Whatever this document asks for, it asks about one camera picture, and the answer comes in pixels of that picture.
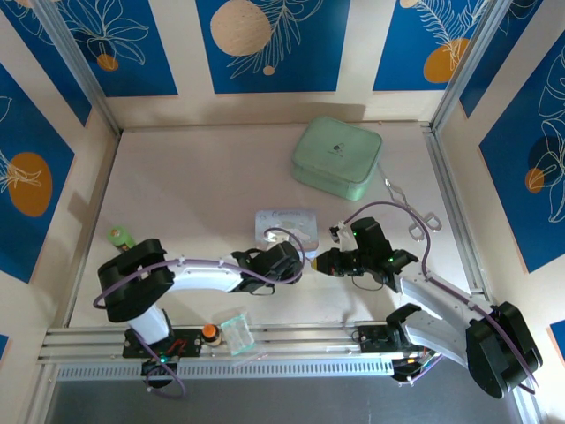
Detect metal scissor tongs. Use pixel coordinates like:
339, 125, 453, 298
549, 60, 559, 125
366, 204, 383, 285
382, 176, 442, 242

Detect mint green zipper pouch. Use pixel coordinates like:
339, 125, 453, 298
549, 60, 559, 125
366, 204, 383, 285
290, 116, 384, 203

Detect small orange cap bottle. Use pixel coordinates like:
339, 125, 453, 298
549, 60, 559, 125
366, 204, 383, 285
201, 323, 223, 348

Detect small green bottle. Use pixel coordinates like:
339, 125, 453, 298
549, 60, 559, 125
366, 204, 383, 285
107, 225, 136, 254

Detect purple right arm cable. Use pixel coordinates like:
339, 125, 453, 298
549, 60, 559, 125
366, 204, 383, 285
343, 201, 538, 395

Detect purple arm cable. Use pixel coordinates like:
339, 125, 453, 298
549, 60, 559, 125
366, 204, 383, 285
93, 228, 311, 401
343, 201, 538, 395

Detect aluminium table edge rail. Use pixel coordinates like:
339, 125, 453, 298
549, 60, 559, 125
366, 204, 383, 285
36, 323, 486, 368

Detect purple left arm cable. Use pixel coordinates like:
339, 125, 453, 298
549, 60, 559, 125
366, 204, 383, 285
93, 228, 311, 401

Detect aluminium side rail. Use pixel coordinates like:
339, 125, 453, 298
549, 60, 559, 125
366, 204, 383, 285
422, 126, 487, 296

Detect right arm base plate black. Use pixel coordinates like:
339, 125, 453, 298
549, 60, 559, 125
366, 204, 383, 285
356, 323, 439, 355

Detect slotted grey cable duct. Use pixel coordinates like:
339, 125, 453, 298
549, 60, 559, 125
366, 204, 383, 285
56, 358, 399, 382

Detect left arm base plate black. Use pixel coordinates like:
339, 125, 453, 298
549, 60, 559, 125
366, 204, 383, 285
123, 327, 211, 360

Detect aluminium frame post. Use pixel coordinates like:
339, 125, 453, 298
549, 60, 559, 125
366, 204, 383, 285
31, 0, 124, 135
429, 0, 509, 133

